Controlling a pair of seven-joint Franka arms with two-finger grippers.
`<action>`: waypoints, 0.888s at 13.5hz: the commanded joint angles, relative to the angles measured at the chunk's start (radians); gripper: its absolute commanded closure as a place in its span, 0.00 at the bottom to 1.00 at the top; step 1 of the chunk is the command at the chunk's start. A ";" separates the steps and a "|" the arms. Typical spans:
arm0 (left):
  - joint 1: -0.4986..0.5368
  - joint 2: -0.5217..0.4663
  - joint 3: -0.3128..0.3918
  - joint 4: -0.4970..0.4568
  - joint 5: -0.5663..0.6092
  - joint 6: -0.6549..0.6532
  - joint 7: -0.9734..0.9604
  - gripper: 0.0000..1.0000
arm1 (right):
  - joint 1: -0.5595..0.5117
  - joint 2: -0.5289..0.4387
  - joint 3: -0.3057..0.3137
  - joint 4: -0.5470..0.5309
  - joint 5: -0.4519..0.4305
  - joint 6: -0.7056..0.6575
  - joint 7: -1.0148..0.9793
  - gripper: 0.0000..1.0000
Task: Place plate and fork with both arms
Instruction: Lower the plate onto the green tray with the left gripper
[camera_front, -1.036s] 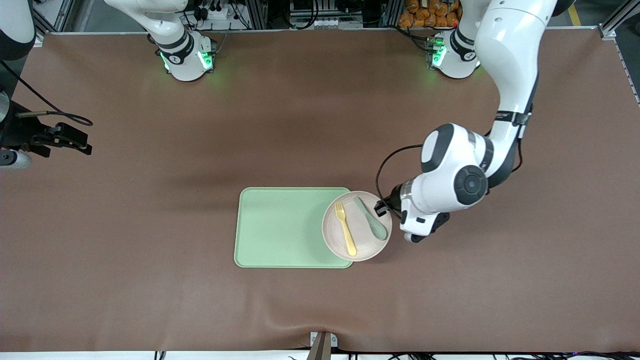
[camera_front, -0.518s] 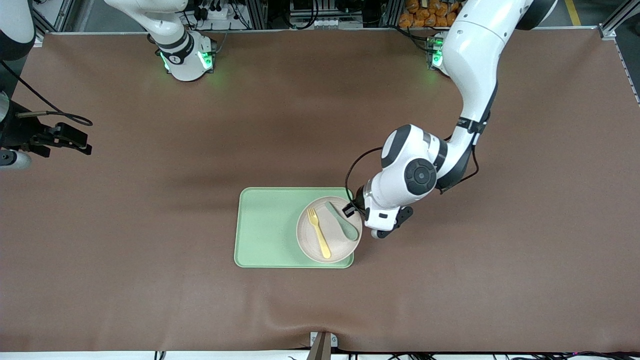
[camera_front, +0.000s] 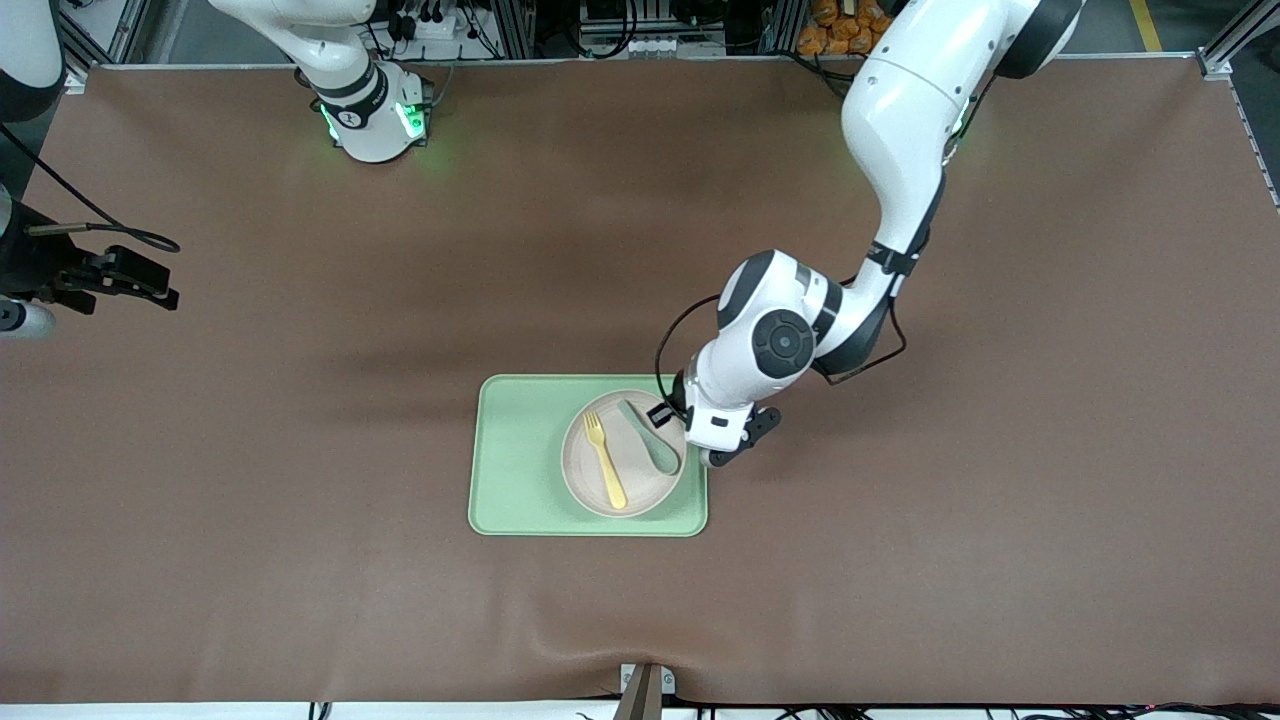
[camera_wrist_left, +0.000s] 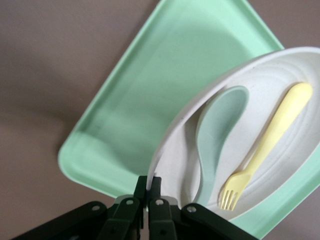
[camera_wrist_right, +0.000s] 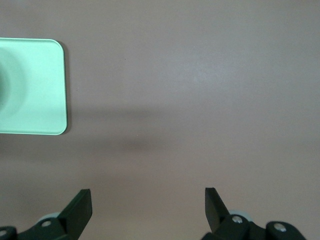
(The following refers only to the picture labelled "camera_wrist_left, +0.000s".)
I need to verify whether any grey-green plastic spoon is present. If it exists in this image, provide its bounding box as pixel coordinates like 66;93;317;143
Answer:
195;85;251;208

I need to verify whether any yellow plastic fork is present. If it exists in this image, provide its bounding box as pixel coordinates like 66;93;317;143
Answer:
219;82;314;211

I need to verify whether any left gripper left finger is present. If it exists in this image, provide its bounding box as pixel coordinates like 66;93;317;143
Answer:
9;175;148;240

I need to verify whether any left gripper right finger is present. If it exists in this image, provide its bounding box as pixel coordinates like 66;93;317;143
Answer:
147;176;258;240

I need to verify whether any light green rectangular tray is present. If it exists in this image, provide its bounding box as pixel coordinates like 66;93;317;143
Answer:
57;0;320;240

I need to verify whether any white round plate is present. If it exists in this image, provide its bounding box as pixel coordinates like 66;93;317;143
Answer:
147;46;320;222

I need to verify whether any brown table cover mat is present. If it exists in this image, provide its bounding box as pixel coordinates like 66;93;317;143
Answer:
0;0;320;240

